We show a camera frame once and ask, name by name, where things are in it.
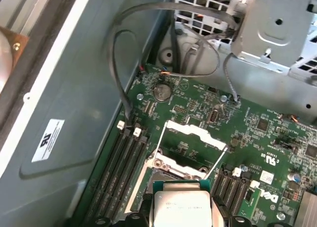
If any metal socket cover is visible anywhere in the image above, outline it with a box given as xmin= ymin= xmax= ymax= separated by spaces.
xmin=148 ymin=119 xmax=228 ymax=180

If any CPU socket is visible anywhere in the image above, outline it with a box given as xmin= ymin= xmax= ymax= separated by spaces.
xmin=142 ymin=162 xmax=213 ymax=227

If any silver coin battery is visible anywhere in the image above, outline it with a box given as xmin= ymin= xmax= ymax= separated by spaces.
xmin=153 ymin=83 xmax=172 ymax=103

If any grey flat cable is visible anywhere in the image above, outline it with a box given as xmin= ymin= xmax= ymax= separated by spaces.
xmin=107 ymin=2 xmax=238 ymax=126

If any silver CPU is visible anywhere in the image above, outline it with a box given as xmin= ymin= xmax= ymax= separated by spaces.
xmin=152 ymin=179 xmax=213 ymax=227

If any green motherboard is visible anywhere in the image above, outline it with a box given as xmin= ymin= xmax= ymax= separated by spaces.
xmin=81 ymin=62 xmax=317 ymax=227

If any white UL sticker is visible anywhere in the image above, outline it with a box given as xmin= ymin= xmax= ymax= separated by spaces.
xmin=31 ymin=118 xmax=65 ymax=163

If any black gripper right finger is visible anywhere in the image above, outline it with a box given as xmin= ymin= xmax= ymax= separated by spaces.
xmin=210 ymin=199 xmax=251 ymax=227

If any internal USB port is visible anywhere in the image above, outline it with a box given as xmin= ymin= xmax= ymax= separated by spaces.
xmin=209 ymin=109 xmax=221 ymax=126

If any silver drive cage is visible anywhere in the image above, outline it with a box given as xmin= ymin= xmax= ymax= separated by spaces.
xmin=173 ymin=0 xmax=317 ymax=109

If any chipset heatsink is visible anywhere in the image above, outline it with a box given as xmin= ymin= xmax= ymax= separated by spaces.
xmin=301 ymin=190 xmax=317 ymax=227

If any black PC case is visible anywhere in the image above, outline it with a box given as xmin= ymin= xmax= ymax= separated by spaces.
xmin=0 ymin=0 xmax=317 ymax=227

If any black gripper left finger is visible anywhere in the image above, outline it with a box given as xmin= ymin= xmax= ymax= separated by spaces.
xmin=63 ymin=213 xmax=155 ymax=227

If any grey braided cable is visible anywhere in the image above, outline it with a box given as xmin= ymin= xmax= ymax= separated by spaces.
xmin=222 ymin=52 xmax=242 ymax=103

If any green RAM stick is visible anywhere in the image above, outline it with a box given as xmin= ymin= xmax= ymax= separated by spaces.
xmin=241 ymin=187 xmax=263 ymax=219

